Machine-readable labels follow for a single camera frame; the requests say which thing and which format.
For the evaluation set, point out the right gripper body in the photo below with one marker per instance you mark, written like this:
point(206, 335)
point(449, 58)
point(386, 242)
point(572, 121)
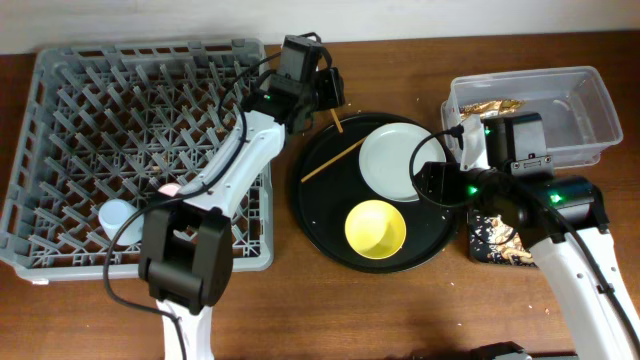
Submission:
point(454, 184)

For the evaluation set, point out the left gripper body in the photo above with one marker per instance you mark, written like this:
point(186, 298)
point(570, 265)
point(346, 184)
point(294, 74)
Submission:
point(325, 89)

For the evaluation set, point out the wooden chopstick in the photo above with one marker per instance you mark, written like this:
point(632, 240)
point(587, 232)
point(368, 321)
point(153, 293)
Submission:
point(337, 121)
point(332, 160)

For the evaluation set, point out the grey round plate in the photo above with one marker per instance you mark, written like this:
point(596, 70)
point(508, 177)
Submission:
point(384, 160)

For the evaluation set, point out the food scraps of nuts and rice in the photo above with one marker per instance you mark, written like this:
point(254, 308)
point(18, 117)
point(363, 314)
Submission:
point(493, 242)

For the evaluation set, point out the yellow bowl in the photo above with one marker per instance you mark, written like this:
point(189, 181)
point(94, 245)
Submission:
point(375, 229)

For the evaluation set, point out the gold foil wrapper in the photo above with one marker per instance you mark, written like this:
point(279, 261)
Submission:
point(490, 108)

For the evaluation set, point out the pink plastic cup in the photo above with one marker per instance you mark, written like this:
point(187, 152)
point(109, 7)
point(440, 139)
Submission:
point(170, 189)

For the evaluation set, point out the blue plastic cup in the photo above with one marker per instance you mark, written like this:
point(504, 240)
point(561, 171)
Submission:
point(113, 214)

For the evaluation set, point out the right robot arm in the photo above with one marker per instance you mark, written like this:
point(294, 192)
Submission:
point(506, 171)

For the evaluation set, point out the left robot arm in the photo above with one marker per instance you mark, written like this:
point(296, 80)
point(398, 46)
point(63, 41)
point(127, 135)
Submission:
point(186, 250)

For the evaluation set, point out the grey plastic dishwasher rack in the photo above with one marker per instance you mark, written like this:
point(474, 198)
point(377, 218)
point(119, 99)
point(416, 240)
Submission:
point(108, 122)

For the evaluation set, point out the black rectangular tray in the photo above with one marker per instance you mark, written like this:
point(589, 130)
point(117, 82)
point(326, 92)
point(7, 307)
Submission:
point(578, 200)

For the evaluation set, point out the round black serving tray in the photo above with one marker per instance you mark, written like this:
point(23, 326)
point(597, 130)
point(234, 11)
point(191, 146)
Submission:
point(322, 203)

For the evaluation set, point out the clear plastic bin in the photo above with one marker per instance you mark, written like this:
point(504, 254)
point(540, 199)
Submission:
point(579, 117)

